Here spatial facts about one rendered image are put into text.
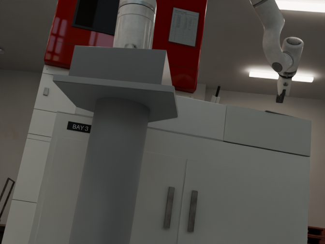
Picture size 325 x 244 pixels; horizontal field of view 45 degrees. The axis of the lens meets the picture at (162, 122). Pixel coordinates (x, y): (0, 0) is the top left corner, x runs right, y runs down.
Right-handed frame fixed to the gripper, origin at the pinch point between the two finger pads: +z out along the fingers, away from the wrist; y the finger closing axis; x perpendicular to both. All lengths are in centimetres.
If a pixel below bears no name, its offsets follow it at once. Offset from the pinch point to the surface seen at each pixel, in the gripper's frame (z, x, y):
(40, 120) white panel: 13, 117, -16
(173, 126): -22, 45, -47
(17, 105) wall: 487, 488, 491
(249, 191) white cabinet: -5, 15, -60
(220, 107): -23, 28, -36
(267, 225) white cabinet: 2, 8, -68
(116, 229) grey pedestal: -34, 53, -98
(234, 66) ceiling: 335, -6, 495
